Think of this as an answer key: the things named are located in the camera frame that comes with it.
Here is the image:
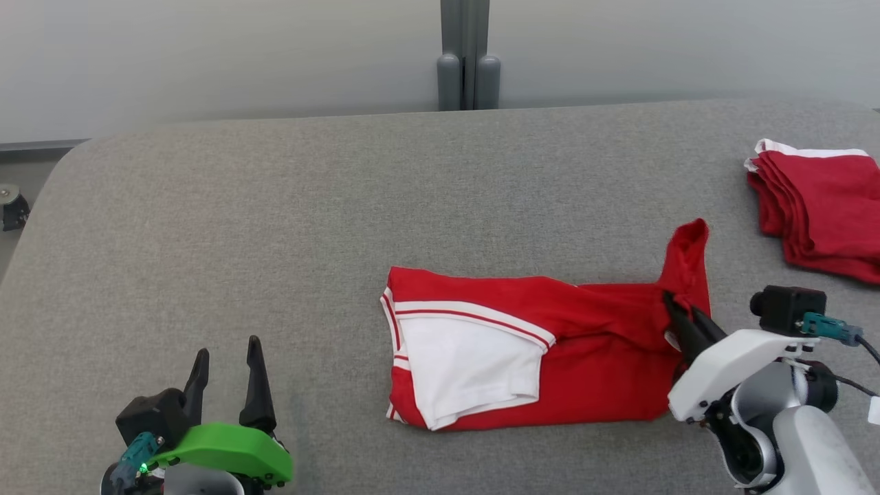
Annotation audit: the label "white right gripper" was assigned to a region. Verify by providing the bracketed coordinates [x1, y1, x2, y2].
[662, 291, 819, 422]

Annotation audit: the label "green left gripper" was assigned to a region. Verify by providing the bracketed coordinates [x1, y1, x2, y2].
[148, 335, 294, 485]

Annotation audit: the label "teal left camera connector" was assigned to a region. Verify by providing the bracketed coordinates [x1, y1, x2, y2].
[110, 432, 160, 489]

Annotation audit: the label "red shirt with white sleeves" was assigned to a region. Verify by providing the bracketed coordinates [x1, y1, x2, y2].
[380, 219, 712, 432]

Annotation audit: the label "long dark grey skirting strip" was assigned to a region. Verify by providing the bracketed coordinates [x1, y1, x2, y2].
[0, 140, 90, 164]

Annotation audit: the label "red Bulls 23 shorts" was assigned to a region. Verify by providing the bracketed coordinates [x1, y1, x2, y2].
[744, 139, 880, 286]

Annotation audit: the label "teal right camera connector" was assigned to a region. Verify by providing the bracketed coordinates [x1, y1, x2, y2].
[801, 312, 864, 347]

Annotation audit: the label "grey fabric sofa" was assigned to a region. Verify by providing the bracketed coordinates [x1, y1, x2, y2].
[0, 98, 880, 495]

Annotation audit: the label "grey cylindrical post cover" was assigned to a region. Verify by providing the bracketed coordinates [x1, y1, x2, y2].
[437, 54, 462, 112]
[475, 55, 501, 111]

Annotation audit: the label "teal camera connector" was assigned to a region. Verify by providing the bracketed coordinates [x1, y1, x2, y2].
[801, 312, 864, 347]
[110, 432, 160, 489]

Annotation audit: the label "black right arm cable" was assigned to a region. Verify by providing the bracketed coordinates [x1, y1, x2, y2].
[791, 337, 880, 399]

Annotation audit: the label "grey vertical partition post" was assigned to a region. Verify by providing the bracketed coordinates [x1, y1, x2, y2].
[441, 0, 490, 111]

